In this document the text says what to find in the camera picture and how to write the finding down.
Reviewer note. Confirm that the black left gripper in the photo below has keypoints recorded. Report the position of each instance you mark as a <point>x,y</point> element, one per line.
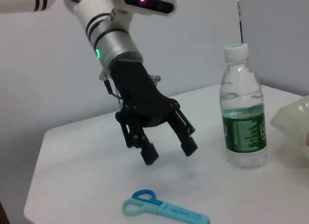
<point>142,98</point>

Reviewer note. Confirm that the blue scissors with cover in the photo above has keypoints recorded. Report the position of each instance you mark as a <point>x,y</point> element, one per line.
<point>173,209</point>

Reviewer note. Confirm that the clear green-label water bottle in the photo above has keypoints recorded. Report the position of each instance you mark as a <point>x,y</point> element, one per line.
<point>243,127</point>

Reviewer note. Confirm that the pink toy peach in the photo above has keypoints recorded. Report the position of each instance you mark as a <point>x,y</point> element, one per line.
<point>308,138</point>

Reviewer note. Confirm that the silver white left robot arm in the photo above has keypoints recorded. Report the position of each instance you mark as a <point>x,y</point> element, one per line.
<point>96,14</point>

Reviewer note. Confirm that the translucent green fruit bowl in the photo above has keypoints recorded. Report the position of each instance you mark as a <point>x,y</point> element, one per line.
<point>289,130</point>

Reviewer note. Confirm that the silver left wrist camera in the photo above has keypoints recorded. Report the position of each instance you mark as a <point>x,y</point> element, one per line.
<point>149,2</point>

